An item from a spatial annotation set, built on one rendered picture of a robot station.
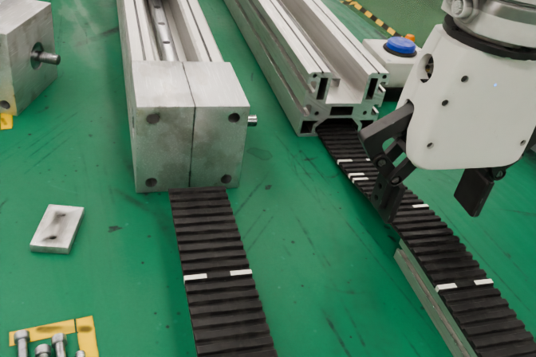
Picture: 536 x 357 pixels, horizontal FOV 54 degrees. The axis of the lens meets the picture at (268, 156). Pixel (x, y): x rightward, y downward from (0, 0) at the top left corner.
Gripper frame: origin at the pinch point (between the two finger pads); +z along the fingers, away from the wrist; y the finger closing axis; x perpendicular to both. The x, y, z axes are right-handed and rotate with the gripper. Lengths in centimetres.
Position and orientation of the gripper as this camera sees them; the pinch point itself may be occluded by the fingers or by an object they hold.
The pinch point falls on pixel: (428, 199)
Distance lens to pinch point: 48.2
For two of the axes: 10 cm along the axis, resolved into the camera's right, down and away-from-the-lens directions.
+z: -1.4, 8.1, 5.6
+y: 9.6, -0.3, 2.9
